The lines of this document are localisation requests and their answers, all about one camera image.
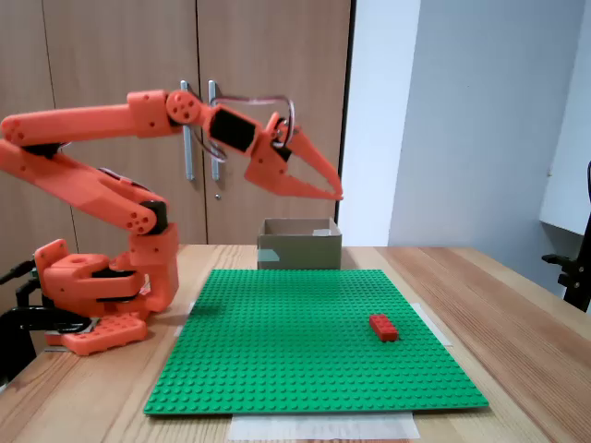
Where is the cardboard box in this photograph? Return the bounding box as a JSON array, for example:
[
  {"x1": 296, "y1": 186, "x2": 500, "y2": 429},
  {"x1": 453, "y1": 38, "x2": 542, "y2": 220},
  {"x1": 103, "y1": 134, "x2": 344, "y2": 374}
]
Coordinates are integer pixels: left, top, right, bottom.
[{"x1": 256, "y1": 217, "x2": 344, "y2": 270}]

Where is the green lego baseplate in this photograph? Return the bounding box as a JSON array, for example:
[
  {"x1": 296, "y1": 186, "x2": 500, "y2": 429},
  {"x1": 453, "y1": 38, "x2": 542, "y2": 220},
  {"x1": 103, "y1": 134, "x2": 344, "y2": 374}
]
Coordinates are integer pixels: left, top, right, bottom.
[{"x1": 142, "y1": 268, "x2": 490, "y2": 418}]

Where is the red lego block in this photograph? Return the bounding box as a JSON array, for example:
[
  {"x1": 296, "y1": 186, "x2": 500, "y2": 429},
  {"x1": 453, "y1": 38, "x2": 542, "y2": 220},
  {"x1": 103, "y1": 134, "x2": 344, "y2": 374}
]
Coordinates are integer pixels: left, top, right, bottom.
[{"x1": 368, "y1": 313, "x2": 400, "y2": 343}]

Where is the short masking tape strip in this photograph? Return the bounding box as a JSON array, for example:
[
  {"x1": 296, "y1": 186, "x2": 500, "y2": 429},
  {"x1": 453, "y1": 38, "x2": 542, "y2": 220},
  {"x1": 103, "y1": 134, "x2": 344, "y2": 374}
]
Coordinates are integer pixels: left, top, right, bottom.
[
  {"x1": 172, "y1": 301, "x2": 198, "y2": 339},
  {"x1": 416, "y1": 301, "x2": 454, "y2": 348}
]

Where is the brown wooden cabinet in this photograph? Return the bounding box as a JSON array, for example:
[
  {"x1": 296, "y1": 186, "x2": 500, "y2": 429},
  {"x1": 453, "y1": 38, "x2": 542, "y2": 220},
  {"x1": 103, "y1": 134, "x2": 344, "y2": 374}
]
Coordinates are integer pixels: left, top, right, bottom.
[{"x1": 0, "y1": 0, "x2": 357, "y2": 296}]

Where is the wide masking tape strip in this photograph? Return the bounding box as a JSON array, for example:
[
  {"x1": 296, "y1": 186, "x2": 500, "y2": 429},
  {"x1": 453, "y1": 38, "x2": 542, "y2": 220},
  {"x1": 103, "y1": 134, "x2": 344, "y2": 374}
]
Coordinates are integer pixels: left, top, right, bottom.
[{"x1": 228, "y1": 412, "x2": 422, "y2": 442}]

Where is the black table clamp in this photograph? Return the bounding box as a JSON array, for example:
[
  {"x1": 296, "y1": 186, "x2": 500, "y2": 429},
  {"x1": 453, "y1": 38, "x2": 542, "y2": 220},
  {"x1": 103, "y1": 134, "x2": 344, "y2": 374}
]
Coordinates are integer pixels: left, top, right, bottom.
[{"x1": 0, "y1": 276, "x2": 96, "y2": 389}]

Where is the black office chair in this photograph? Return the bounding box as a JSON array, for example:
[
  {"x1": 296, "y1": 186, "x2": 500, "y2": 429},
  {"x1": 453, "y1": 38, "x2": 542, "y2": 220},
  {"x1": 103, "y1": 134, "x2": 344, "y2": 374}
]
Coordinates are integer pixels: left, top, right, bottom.
[{"x1": 541, "y1": 160, "x2": 591, "y2": 314}]

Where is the gripper motor cable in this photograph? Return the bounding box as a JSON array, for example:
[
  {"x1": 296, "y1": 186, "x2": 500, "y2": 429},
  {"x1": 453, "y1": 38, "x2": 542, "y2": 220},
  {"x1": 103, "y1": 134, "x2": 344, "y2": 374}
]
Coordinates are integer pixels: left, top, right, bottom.
[{"x1": 198, "y1": 92, "x2": 298, "y2": 163}]

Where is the silver cabinet door handle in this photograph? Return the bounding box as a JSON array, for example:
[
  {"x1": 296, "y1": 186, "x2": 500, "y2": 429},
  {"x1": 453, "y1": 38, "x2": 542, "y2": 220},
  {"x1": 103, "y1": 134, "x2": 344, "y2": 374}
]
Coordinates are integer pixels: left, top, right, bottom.
[
  {"x1": 207, "y1": 79, "x2": 222, "y2": 182},
  {"x1": 179, "y1": 79, "x2": 195, "y2": 182}
]

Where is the black power cable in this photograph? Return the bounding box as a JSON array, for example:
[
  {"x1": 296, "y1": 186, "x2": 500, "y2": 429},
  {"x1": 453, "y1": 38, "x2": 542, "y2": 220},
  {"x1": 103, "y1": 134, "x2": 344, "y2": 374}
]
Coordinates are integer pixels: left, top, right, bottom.
[{"x1": 0, "y1": 259, "x2": 38, "y2": 285}]

